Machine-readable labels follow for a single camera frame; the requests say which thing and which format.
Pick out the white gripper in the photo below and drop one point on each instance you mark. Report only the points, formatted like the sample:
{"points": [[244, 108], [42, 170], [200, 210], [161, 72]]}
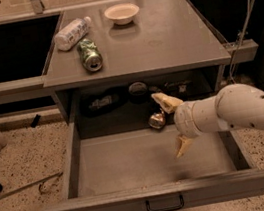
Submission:
{"points": [[184, 120]]}

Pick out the orange soda can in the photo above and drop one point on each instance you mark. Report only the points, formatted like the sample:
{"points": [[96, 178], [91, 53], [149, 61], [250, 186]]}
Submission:
{"points": [[157, 120]]}

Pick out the grey top drawer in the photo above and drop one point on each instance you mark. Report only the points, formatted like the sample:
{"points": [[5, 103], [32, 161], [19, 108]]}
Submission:
{"points": [[119, 172]]}

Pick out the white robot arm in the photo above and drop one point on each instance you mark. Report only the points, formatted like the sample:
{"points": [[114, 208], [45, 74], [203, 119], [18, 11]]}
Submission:
{"points": [[235, 106]]}

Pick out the grey cabinet counter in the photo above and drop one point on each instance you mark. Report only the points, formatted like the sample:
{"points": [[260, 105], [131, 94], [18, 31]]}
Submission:
{"points": [[166, 36]]}

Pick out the green soda can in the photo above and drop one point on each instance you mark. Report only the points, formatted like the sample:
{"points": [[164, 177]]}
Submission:
{"points": [[90, 56]]}

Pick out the black tape roll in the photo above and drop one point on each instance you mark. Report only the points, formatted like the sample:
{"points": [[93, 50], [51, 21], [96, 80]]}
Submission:
{"points": [[138, 92]]}

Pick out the black bag inside cabinet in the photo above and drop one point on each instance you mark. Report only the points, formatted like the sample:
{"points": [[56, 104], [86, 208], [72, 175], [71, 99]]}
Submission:
{"points": [[100, 104]]}

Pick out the white paper bowl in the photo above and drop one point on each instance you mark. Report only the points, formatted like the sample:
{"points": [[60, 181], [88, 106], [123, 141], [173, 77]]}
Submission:
{"points": [[122, 14]]}

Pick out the metal rod on floor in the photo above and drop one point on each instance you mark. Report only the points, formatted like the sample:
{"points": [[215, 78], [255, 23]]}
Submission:
{"points": [[43, 180]]}

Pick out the clear plastic water bottle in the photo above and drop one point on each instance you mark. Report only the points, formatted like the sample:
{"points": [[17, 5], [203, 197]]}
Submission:
{"points": [[68, 36]]}

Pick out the black clip on floor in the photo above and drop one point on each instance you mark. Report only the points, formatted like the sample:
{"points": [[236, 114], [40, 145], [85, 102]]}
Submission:
{"points": [[35, 121]]}

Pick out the black drawer handle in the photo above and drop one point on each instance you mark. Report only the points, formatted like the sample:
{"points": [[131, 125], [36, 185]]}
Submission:
{"points": [[165, 204]]}

